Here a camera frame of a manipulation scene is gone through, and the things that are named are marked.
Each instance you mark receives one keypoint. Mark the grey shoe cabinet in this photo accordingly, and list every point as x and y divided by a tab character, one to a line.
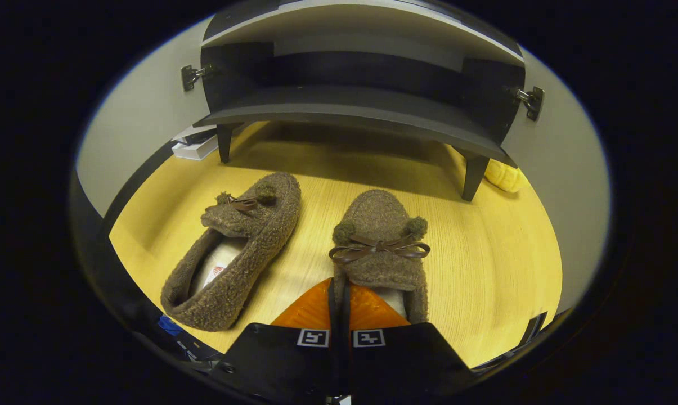
361	107

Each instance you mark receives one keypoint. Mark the brown fuzzy shoe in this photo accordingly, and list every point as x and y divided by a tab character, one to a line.
260	236
378	219

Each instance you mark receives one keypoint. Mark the yellow plush object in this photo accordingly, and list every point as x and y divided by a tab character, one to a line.
504	177

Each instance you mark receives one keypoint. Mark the grey shoe cabinet door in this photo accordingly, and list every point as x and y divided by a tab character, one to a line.
136	124
569	185

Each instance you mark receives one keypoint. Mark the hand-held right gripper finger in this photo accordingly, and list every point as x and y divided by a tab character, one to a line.
333	315
345	315

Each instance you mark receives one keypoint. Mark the stack of books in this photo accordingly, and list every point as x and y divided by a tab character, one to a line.
195	147

